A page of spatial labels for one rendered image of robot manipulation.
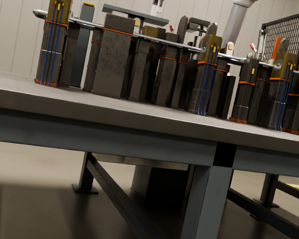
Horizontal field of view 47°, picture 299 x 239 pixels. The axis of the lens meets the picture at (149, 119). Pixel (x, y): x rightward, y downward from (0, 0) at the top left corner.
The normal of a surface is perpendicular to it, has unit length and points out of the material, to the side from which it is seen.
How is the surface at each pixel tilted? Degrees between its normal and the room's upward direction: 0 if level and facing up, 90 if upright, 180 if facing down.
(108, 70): 90
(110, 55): 90
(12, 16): 90
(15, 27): 90
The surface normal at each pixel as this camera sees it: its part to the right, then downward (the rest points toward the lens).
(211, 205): 0.36, 0.14
